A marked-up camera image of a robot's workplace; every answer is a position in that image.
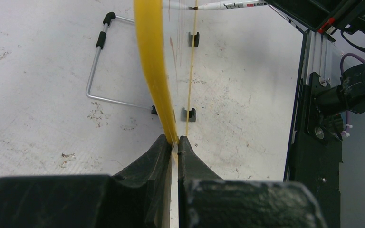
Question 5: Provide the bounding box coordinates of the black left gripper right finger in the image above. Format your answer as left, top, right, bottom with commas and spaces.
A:
178, 136, 327, 228

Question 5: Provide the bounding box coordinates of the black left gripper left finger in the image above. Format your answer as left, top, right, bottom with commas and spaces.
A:
0, 135, 172, 228

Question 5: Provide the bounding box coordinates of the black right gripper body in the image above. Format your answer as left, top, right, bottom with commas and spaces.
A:
267, 0, 353, 32

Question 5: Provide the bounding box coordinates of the white whiteboard marker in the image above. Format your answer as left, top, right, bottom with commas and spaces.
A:
188, 0, 268, 11

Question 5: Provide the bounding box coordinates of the yellow framed whiteboard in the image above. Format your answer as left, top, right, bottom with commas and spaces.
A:
133, 0, 198, 145

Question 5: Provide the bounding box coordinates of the black whiteboard foot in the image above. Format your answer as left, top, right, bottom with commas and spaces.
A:
188, 32, 200, 47
180, 107, 197, 122

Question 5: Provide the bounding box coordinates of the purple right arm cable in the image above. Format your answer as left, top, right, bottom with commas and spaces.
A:
340, 53, 365, 139

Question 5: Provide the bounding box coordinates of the metal wire whiteboard stand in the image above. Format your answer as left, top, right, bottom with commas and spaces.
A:
85, 12, 157, 115

